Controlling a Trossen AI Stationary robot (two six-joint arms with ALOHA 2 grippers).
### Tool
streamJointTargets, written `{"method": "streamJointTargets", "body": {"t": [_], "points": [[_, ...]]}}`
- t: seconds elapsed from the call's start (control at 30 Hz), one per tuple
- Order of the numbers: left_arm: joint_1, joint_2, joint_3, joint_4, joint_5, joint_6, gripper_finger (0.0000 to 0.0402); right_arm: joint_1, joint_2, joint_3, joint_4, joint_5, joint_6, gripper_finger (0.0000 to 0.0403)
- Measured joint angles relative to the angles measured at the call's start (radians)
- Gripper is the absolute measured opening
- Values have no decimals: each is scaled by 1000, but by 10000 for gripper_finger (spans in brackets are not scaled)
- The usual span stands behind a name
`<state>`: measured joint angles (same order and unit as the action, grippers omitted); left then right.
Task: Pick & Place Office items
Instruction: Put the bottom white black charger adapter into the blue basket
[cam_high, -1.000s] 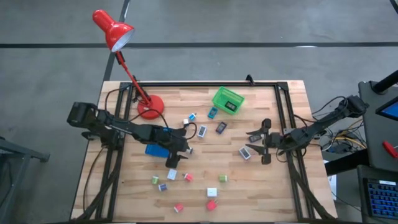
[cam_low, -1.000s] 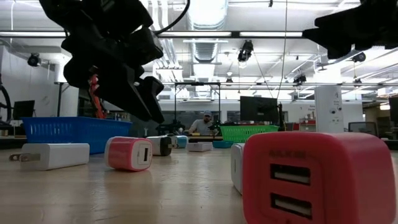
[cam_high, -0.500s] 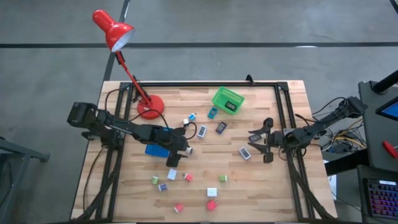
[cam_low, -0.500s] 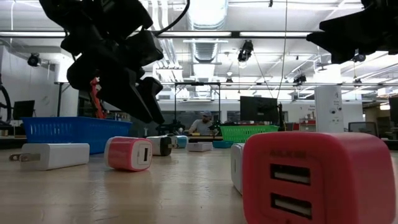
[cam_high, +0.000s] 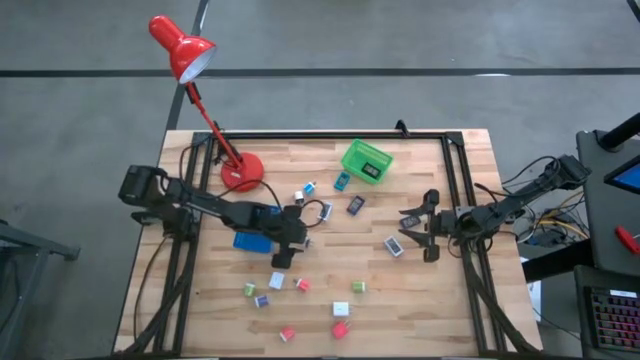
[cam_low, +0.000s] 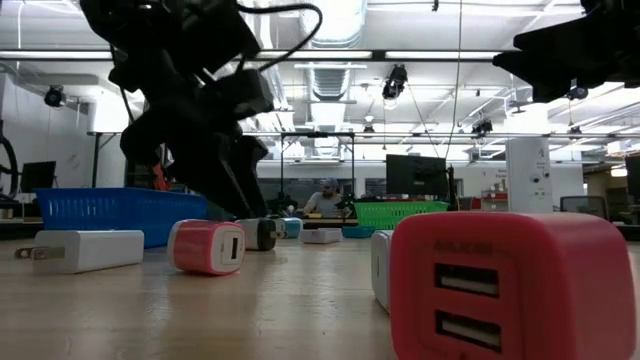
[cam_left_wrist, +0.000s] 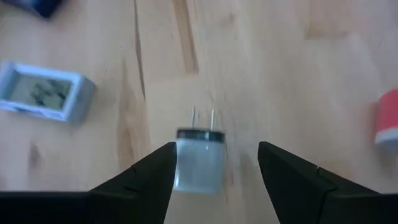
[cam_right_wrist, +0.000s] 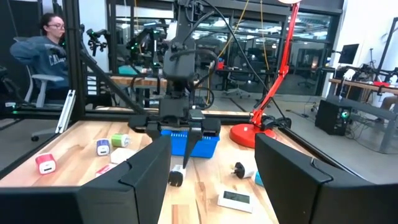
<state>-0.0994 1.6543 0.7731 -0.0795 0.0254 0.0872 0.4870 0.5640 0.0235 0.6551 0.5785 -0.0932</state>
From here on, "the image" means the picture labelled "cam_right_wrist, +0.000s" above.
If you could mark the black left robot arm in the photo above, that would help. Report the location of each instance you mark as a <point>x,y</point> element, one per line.
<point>180,65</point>

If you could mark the person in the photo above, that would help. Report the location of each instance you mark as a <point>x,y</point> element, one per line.
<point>46,59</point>

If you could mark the black monitor on stand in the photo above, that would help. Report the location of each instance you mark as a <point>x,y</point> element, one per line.
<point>348,53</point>

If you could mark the white digital clock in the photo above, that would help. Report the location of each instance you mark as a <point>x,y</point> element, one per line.
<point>233,205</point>

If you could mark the wooden workbench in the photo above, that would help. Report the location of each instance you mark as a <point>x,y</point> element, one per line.
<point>140,81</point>

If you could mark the black table frame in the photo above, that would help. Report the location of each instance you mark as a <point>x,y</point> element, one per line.
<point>74,62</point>

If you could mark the cyan white charger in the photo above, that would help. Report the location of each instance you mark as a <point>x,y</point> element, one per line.
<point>258,179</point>

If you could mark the black computer tower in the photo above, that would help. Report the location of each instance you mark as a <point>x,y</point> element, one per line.
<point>329,118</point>

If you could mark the white charger black face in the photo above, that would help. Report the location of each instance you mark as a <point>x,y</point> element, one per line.
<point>245,170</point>

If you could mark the blue plastic basket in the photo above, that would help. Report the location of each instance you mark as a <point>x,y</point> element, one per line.
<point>205,149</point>

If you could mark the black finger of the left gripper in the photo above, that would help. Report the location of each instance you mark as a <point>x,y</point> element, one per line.
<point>154,133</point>
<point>191,140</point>

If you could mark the silver aluminium extrusion bar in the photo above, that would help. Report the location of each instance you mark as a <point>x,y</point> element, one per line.
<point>66,112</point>

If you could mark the grey office chair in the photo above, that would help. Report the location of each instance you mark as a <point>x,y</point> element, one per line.
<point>46,77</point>

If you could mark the wooden top desk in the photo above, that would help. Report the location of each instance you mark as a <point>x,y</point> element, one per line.
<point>357,84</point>

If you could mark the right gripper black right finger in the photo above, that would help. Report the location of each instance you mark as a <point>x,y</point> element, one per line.
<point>311,199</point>

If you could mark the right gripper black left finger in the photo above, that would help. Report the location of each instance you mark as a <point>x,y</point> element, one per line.
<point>93,205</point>

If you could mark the purple white charger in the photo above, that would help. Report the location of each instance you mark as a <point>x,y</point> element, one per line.
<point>103,144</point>

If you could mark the white flat charger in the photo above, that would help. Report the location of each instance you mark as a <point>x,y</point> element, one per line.
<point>121,155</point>

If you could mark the small red box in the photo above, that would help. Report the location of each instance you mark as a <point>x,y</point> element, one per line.
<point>220,65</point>

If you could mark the black background robot arm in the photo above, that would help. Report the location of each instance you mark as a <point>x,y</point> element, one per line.
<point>96,40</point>
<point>146,43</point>

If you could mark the red desk lamp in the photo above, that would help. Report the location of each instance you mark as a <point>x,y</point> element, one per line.
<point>245,137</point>

